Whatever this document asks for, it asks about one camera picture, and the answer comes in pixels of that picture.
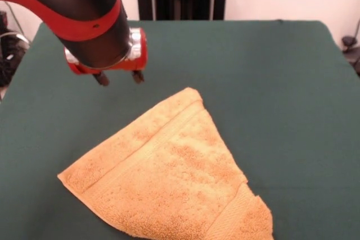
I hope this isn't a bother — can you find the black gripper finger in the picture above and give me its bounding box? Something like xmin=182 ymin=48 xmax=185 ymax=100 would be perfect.
xmin=132 ymin=70 xmax=146 ymax=84
xmin=93 ymin=73 xmax=110 ymax=87

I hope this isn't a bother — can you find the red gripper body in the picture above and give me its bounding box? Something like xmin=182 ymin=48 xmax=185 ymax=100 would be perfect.
xmin=64 ymin=27 xmax=148 ymax=75

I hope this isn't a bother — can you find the tan towel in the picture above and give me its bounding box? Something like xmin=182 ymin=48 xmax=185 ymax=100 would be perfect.
xmin=57 ymin=87 xmax=274 ymax=240

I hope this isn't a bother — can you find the dark green table cloth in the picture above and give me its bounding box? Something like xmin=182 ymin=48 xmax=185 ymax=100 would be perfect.
xmin=0 ymin=19 xmax=360 ymax=240

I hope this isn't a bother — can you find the white cable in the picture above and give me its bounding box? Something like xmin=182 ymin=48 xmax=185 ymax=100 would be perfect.
xmin=0 ymin=31 xmax=30 ymax=46

